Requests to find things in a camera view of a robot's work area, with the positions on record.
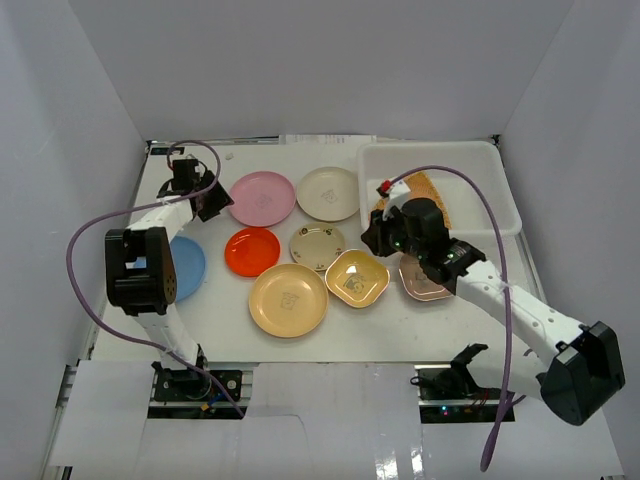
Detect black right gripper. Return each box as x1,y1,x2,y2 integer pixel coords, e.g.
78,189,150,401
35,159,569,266
360,204,425,262

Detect pink round plate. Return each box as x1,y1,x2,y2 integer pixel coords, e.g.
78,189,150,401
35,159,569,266
230,171,296,227

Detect cream white round plate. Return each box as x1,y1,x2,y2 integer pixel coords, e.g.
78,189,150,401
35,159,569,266
296,166,359,222

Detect woven bamboo fan tray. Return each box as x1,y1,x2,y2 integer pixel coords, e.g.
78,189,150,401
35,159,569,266
361,171,452,229

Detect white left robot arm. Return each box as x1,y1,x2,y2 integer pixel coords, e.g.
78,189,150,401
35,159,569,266
105,158,233,399

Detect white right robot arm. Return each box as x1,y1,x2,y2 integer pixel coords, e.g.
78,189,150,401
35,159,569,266
361,198,626,426

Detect white plastic bin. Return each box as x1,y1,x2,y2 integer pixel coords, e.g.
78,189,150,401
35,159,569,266
356,141,522,240

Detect yellow square panda dish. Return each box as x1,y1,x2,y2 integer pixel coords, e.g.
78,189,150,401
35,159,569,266
324,249,390,309

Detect orange round plate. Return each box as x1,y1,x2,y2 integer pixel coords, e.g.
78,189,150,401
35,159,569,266
224,227,281,278

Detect blue round plate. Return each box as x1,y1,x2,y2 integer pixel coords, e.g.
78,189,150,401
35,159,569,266
170,236,207,302

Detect brown square panda dish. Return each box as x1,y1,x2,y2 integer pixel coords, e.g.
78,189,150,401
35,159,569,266
399,255,452,302

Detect beige patterned small plate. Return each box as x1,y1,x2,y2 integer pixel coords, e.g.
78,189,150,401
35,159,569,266
289,222,346,272

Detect yellow round bear plate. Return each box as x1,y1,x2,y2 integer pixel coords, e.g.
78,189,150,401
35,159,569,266
248,263,329,339

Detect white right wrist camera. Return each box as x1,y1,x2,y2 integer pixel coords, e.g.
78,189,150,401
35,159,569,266
376,180,411,209

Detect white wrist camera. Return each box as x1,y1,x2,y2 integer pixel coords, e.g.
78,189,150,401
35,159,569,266
166,146,200,170
376,180,411,209

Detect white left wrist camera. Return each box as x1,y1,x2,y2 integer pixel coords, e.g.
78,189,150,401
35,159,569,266
166,146,200,170

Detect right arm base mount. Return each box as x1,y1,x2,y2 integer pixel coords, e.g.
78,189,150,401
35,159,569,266
409,343,500,425

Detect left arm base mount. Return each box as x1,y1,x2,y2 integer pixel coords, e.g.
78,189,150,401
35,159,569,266
147,361,246,420

